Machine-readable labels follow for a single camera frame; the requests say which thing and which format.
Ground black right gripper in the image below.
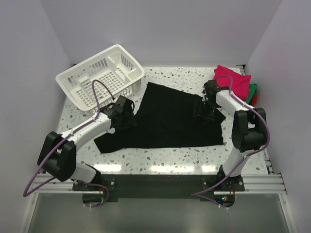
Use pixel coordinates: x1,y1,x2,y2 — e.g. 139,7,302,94
191,99,218,126

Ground black t shirt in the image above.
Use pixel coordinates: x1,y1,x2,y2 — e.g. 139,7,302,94
94,83,225,153

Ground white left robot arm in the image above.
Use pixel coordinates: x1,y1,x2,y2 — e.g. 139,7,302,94
37,96,136,190

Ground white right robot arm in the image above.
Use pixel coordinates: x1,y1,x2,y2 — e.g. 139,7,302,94
194,80,270,191

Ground pink folded t shirt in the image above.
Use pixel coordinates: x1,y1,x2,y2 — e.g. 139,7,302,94
213,65,251,101

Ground white plastic laundry basket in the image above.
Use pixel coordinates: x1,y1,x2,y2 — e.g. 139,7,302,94
55,45,145,116

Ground red folded t shirt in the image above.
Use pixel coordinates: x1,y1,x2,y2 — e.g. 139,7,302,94
250,95,258,107

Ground green folded t shirt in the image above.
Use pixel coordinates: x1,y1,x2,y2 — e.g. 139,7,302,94
245,83,258,105

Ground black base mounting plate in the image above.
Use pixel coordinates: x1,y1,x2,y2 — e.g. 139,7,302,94
72,173,244,203

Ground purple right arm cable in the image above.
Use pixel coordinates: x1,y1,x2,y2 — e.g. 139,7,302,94
190,75,271,209

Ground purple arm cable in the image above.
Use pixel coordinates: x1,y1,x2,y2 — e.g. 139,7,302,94
190,75,271,209
22,79,116,198

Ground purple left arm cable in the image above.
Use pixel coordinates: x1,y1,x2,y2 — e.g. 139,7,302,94
22,79,116,198

